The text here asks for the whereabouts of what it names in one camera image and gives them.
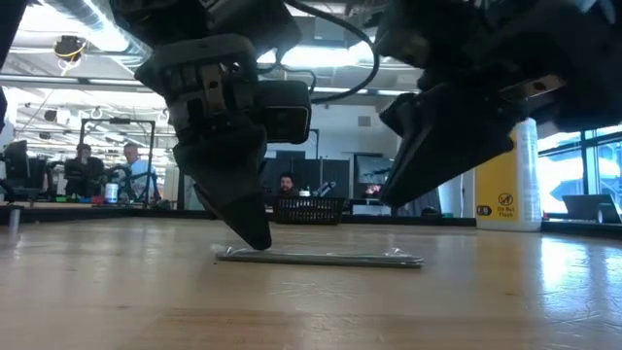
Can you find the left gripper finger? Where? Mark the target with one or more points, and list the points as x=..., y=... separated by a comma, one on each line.
x=233, y=194

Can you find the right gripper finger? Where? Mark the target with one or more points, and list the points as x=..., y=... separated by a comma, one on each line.
x=437, y=150

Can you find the narrow grey metal strip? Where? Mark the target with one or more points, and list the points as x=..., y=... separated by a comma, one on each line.
x=316, y=258

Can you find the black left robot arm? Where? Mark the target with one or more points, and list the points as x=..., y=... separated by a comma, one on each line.
x=160, y=19

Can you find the grey cloth curtain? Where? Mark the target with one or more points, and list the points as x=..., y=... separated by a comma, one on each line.
x=187, y=194

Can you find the person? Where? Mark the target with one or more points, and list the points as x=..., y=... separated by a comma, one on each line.
x=286, y=185
x=374, y=191
x=85, y=170
x=138, y=172

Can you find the black divider curtain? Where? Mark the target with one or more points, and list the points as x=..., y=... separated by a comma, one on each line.
x=423, y=206

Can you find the black computer monitor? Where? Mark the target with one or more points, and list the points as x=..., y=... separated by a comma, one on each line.
x=371, y=167

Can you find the black plastic basket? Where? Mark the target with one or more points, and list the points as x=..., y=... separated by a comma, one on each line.
x=311, y=210

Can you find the white wipes canister yellow label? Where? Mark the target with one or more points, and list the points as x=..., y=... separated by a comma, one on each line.
x=507, y=194

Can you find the black divider panels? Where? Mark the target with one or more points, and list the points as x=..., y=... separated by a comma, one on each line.
x=335, y=170

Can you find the long ceiling light bar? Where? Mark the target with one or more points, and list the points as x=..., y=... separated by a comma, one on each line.
x=97, y=81

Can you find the white cup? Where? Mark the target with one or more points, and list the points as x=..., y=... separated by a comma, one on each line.
x=111, y=193

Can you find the grey open laptop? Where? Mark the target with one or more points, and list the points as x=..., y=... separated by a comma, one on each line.
x=588, y=209

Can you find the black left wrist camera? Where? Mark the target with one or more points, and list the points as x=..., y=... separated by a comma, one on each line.
x=286, y=112

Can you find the black background rig frame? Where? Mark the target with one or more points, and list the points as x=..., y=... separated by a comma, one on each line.
x=119, y=120
x=317, y=141

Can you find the silver ventilation duct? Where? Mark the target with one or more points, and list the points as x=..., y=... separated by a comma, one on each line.
x=97, y=24

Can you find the small silver post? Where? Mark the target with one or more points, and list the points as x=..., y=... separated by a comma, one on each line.
x=14, y=219

